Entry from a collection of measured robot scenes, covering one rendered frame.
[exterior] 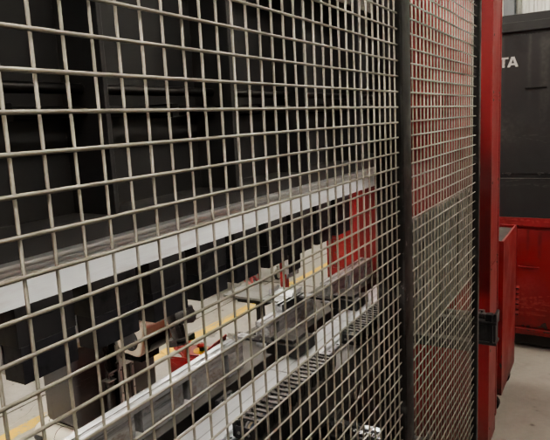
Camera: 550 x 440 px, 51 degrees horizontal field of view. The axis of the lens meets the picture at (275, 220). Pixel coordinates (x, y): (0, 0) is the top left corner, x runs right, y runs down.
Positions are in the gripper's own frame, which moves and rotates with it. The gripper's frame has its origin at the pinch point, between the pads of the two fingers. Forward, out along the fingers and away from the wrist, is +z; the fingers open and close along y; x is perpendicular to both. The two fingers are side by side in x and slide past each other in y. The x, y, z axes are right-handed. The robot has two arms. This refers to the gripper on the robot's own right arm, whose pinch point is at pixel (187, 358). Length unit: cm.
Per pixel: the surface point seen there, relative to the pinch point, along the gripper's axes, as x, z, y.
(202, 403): -48, -1, 34
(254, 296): 16.8, -15.0, 28.2
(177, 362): -5.2, -0.7, -1.1
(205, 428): -78, -7, 53
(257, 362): -16.6, 0.7, 38.7
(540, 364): 212, 114, 118
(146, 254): -64, -49, 43
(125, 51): -71, -96, 60
